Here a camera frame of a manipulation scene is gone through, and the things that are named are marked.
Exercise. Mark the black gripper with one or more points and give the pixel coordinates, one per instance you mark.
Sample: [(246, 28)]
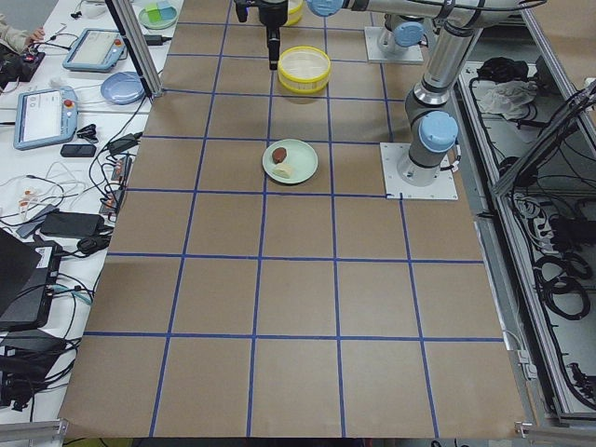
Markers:
[(269, 14)]

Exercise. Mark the white bun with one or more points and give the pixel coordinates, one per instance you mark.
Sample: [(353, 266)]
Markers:
[(283, 170)]

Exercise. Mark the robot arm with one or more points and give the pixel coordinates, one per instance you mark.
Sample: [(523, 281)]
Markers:
[(434, 131), (401, 32)]

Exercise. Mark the green bowl with sponges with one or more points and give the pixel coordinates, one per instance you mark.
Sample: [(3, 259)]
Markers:
[(158, 15)]

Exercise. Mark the brown bun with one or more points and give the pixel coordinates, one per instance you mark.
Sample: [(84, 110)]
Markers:
[(279, 154)]

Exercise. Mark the black power adapter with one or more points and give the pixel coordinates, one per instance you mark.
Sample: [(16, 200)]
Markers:
[(156, 39)]

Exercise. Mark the mint green plate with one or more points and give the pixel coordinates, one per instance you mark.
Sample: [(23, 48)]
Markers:
[(300, 155)]

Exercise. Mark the far teach pendant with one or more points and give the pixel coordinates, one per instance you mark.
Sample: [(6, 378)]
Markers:
[(95, 50)]

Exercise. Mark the teach pendant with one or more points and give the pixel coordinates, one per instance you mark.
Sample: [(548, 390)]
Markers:
[(45, 117), (95, 50)]

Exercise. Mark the near teach pendant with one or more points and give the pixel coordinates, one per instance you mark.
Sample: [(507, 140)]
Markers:
[(45, 117)]

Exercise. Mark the white cloth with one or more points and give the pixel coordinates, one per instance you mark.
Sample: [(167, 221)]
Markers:
[(510, 100)]

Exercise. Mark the black laptop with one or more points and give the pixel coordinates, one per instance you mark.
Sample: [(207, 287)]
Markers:
[(28, 273)]

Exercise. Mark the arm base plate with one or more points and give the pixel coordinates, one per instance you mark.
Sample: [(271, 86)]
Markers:
[(405, 180), (412, 55)]

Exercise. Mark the aluminium frame post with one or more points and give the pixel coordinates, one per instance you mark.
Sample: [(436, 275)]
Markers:
[(130, 30)]

